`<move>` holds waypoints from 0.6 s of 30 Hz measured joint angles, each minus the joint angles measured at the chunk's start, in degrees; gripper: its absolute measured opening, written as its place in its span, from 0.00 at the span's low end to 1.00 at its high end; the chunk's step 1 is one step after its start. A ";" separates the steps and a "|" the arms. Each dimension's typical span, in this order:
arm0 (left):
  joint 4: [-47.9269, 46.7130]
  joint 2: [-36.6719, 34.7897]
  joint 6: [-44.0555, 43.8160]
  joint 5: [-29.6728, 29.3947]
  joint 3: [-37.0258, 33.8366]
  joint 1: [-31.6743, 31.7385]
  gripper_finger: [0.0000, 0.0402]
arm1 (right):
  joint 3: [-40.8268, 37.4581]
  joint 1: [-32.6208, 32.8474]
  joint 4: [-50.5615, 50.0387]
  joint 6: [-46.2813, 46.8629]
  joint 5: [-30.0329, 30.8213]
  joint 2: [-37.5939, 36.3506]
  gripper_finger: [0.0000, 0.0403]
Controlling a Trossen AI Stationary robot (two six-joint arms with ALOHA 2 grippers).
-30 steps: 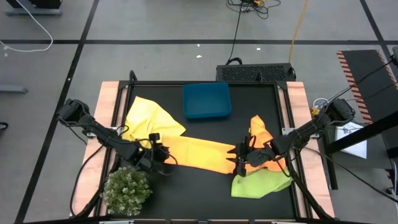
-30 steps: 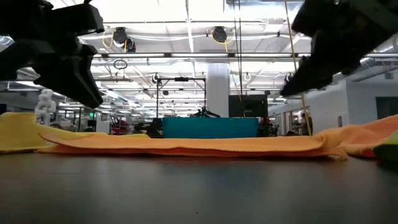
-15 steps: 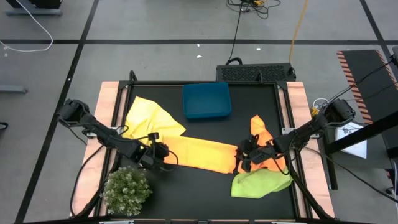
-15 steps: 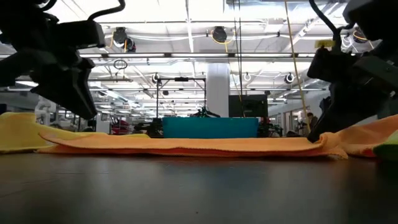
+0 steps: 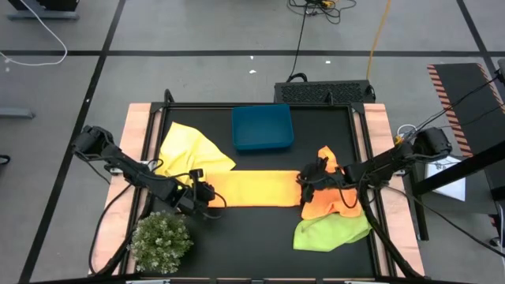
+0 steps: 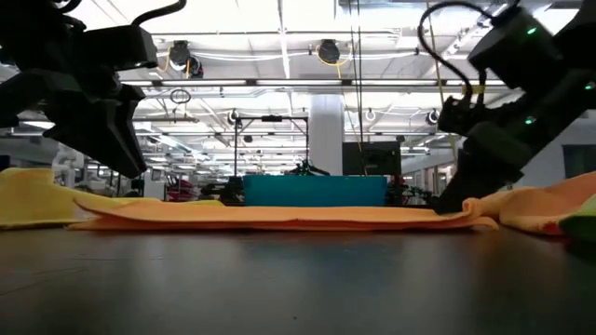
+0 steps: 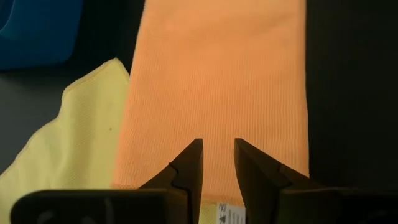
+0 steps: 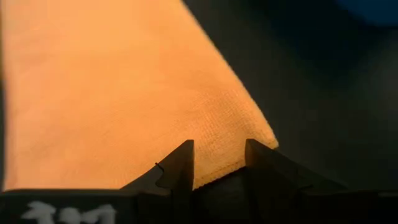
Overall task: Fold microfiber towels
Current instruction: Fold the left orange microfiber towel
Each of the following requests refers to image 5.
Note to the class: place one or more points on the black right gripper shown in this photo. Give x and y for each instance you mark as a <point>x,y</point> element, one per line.
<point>329,179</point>

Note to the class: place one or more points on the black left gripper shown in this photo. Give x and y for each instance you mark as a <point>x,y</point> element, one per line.
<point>193,197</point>

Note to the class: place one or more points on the orange microfiber towel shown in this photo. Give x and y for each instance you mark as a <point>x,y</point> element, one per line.
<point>329,207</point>

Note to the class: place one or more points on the yellow-orange microfiber towel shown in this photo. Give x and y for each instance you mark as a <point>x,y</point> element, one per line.
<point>256,189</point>

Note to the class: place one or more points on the yellow microfiber towel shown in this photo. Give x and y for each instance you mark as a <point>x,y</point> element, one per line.
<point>189,150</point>

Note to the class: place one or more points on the green microfiber towel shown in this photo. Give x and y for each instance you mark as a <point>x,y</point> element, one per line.
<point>327,234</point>

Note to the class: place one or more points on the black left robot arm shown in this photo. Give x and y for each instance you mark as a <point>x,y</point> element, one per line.
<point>130,169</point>

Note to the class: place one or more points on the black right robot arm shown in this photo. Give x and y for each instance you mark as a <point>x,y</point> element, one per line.
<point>394,158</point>

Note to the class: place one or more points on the small artificial green plant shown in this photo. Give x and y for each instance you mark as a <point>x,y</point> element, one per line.
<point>159,242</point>

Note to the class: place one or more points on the blue plastic bin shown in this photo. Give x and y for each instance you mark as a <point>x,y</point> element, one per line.
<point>262,126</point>

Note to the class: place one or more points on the black perforated computer case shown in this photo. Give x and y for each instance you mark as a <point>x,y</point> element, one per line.
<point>323,92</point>

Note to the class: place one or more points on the white paper sheet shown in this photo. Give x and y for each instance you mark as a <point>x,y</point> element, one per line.
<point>450,185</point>

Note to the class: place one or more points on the black diagonal stand bar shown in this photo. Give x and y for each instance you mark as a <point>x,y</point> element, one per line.
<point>457,171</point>

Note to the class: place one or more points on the hazard-striped black floor mat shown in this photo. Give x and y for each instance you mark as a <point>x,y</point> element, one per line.
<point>461,98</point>

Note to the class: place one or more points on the grey desk foot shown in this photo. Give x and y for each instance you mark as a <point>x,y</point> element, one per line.
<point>43,15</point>
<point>16,113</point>

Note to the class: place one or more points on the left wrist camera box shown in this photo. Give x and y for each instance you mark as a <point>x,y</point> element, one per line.
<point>196,173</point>

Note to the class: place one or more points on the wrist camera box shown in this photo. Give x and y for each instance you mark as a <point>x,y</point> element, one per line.
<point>322,163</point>
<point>196,173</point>

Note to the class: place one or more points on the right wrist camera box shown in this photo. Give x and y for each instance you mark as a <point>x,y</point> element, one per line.
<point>322,163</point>

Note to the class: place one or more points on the black table frame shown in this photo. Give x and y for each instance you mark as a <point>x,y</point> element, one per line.
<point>197,105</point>

